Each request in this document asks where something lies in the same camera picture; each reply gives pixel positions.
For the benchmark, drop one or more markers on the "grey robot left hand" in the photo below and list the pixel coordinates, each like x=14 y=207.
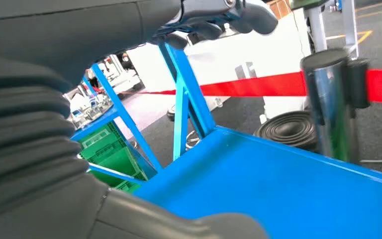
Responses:
x=62 y=33

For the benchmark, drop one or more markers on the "blue metal shelf rack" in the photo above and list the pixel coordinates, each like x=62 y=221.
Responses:
x=276 y=198
x=124 y=115

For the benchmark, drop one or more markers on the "white machine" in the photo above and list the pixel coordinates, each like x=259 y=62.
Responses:
x=125 y=82

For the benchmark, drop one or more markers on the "silver metal parts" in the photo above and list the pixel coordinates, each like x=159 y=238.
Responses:
x=89 y=109

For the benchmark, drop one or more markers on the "green plastic crate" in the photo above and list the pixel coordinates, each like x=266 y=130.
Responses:
x=118 y=165
x=102 y=145

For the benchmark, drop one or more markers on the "white desk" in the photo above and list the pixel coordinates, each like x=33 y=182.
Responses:
x=217 y=59

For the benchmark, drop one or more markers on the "chrome stool base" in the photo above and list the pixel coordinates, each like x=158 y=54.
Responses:
x=191 y=142

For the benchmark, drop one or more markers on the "red barrier belt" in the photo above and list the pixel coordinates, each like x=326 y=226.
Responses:
x=260 y=86

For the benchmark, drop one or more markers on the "wooden crate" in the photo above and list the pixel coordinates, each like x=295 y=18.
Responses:
x=280 y=9

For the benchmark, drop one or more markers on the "black stanchion base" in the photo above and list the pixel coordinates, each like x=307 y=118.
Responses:
x=286 y=128

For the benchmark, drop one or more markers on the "white metal stand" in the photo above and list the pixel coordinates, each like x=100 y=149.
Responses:
x=316 y=29

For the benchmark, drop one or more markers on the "chrome stanchion post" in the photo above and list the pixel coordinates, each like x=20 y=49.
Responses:
x=326 y=109

